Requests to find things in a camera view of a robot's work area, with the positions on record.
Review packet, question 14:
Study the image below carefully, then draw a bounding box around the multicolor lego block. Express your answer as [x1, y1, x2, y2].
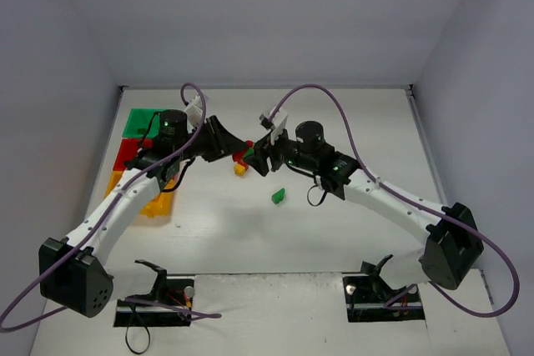
[232, 140, 254, 164]

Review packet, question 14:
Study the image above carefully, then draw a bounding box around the green lego piece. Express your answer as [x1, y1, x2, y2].
[271, 188, 286, 205]

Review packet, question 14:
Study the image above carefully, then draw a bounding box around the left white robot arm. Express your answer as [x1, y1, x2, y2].
[38, 97, 248, 318]

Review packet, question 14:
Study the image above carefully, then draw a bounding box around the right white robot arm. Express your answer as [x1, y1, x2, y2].
[245, 110, 483, 290]

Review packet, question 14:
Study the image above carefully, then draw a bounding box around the yellow red lego block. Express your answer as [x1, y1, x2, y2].
[234, 163, 249, 177]

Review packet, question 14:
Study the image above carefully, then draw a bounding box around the green plastic bin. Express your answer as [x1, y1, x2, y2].
[122, 108, 160, 139]

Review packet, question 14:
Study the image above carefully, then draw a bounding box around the yellow plastic bin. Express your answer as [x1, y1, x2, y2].
[104, 170, 174, 218]

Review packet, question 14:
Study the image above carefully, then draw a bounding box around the red plastic bin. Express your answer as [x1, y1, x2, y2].
[113, 138, 139, 171]

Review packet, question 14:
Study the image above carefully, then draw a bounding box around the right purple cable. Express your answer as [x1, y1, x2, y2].
[270, 83, 521, 318]

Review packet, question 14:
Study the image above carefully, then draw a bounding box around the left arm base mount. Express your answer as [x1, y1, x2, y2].
[113, 275, 195, 328]

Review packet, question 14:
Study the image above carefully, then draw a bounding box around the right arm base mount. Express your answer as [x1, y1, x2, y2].
[342, 275, 426, 323]

